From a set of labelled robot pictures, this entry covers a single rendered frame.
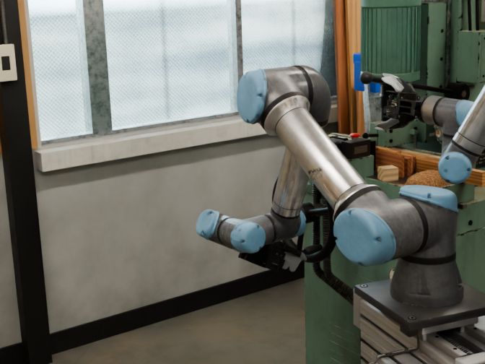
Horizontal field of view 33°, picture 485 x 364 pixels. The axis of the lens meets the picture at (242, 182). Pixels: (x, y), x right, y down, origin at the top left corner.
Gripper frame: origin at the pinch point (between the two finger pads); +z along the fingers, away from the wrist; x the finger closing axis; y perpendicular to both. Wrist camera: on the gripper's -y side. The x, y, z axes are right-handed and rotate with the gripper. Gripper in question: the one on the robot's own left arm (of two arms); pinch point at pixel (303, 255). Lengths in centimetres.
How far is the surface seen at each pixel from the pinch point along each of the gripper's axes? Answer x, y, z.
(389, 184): 9.8, -27.2, 12.3
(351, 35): -118, -111, 81
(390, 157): 3.6, -36.0, 15.1
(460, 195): 22.2, -31.3, 27.5
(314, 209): -1.9, -13.2, -0.5
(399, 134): -3, -45, 22
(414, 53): 4, -66, 10
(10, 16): -120, -46, -66
